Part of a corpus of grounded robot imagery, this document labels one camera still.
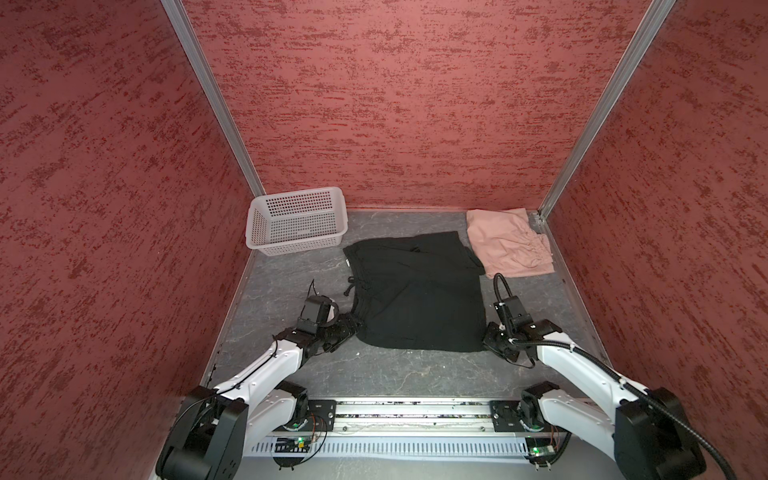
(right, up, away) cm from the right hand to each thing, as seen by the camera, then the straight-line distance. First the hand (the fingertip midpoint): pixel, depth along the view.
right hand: (482, 349), depth 85 cm
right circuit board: (+10, -19, -14) cm, 26 cm away
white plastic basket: (-65, +39, +32) cm, 83 cm away
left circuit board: (-51, -18, -14) cm, 56 cm away
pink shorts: (+16, +31, +22) cm, 41 cm away
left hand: (-37, +4, +1) cm, 37 cm away
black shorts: (-18, +15, +9) cm, 25 cm away
